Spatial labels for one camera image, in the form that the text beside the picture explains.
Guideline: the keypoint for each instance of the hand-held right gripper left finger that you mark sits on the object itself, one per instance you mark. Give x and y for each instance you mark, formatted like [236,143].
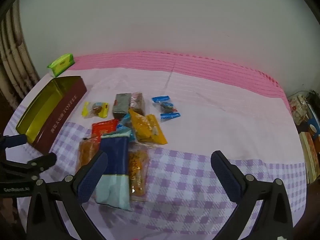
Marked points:
[92,178]

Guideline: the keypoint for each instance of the beige wall pipe bundle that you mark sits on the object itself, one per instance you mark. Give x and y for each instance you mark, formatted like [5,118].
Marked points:
[12,55]

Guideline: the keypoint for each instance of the boxes beside table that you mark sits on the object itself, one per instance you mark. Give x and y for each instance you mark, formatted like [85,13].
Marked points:
[310,155]

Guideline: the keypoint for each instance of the red snack packet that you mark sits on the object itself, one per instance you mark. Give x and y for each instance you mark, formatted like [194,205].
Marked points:
[103,127]

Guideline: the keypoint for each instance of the yellow snack bag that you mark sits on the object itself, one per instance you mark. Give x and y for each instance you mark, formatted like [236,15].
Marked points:
[147,127]

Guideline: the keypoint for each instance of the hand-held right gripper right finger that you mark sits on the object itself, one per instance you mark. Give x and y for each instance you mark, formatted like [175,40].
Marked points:
[225,177]

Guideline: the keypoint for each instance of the blue cookie packet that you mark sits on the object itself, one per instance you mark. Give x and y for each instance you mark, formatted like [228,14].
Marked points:
[166,108]

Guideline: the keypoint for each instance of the yellow wrapped candy packet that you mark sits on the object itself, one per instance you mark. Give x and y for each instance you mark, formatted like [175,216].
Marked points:
[96,109]

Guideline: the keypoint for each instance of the clear packet of orange snacks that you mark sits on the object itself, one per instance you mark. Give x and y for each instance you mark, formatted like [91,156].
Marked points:
[137,170]

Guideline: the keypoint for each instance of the dark grey snack packet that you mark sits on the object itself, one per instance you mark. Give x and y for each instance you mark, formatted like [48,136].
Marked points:
[121,105]

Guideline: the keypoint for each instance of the green tissue pack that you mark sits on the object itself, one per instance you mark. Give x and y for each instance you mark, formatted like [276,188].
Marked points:
[61,63]

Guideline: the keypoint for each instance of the brown block snack packet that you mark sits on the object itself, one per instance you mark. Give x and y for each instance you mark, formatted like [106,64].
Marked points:
[138,102]

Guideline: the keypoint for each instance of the pink and purple checked tablecloth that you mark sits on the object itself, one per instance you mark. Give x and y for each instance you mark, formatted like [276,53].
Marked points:
[212,105]

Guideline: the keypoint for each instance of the maroon and gold tin box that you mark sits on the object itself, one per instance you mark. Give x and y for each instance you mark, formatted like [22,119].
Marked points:
[53,116]

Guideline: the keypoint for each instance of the small light blue snack packet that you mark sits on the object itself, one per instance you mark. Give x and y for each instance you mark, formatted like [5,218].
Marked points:
[125,123]

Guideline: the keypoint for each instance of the orange snack packet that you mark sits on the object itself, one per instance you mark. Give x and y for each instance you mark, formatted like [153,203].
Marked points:
[86,152]

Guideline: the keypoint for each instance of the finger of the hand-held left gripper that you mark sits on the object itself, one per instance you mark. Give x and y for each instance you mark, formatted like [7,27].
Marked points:
[43,162]
[15,140]

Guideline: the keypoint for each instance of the floral pouch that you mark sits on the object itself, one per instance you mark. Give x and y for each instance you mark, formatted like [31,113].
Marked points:
[297,107]

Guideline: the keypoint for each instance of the navy and pale blue packet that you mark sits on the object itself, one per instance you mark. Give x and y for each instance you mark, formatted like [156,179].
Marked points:
[115,155]

